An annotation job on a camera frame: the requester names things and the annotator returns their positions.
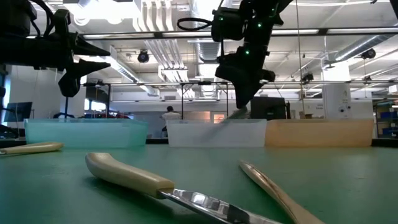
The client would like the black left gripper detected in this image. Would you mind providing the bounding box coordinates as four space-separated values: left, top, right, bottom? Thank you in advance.
0 32 111 98

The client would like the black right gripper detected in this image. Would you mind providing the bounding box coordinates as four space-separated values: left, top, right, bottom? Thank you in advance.
214 45 277 110

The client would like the cream-handled table knife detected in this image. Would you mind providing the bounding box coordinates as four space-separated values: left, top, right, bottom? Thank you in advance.
0 141 65 156
85 152 283 224

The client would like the brown wooden utensil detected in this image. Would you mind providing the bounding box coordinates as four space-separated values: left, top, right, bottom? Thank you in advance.
238 160 326 224

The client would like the black computer monitor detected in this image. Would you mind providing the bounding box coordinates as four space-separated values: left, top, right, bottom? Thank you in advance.
249 96 287 121
2 101 33 123

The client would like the clear plastic bin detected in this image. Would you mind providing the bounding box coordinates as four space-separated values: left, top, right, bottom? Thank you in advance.
166 119 267 148

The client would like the teal plastic bin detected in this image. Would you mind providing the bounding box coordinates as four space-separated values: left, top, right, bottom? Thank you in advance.
24 118 149 149

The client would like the person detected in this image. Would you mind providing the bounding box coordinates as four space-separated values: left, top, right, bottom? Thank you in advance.
160 105 182 132

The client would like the orange plastic bin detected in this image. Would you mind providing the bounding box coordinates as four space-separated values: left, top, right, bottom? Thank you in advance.
265 119 375 148

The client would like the black overhead light beam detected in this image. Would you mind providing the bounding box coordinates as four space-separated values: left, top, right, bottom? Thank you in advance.
82 27 398 40

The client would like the white round column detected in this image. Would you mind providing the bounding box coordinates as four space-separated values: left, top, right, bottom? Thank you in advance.
322 67 353 120

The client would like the green table mat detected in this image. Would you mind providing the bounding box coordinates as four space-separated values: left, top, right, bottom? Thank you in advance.
0 143 398 224

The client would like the shelf with blue bins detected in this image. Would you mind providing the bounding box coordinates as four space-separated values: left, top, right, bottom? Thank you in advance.
374 98 398 138

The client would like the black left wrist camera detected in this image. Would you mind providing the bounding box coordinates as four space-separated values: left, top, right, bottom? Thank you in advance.
53 8 72 41

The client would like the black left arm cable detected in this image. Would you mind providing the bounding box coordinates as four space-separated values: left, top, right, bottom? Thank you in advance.
29 0 56 38

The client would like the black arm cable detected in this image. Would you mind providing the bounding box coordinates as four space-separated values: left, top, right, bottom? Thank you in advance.
29 0 56 38
176 17 216 32

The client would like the silver ventilation duct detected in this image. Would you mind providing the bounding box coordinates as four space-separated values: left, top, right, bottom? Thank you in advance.
189 0 233 97

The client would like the black ceiling-hung camera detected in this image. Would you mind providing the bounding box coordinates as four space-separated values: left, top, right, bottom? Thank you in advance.
360 48 377 60
300 72 315 84
137 49 150 64

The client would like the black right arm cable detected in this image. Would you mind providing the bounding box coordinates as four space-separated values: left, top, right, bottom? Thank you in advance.
176 17 216 32

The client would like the black aluminium table frame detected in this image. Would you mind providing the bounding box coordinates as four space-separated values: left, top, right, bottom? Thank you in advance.
0 138 398 149

